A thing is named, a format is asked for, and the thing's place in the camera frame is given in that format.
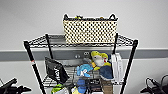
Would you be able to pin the long grey wall band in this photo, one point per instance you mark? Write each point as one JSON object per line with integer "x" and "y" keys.
{"x": 13, "y": 54}

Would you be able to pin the small brown cardboard box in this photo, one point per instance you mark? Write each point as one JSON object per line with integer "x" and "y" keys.
{"x": 107, "y": 87}

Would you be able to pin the black box with print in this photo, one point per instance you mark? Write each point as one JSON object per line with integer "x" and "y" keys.
{"x": 94, "y": 85}

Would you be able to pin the yellow white blue plush toy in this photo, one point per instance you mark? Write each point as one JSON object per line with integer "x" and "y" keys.
{"x": 100, "y": 62}

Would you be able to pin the yellow plush piece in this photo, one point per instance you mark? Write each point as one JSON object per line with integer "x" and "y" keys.
{"x": 79, "y": 16}

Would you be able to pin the white paper bag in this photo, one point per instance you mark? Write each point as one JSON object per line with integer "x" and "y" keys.
{"x": 117, "y": 68}

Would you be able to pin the black bag with grey print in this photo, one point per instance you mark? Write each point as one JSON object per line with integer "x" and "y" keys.
{"x": 56, "y": 70}

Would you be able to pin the yellow plush with blue cap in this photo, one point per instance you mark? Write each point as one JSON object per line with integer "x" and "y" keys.
{"x": 80, "y": 86}

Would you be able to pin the white printed box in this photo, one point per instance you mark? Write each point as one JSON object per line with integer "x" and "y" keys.
{"x": 57, "y": 89}

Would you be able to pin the pale basket with dark spots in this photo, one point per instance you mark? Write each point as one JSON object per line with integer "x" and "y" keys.
{"x": 90, "y": 30}

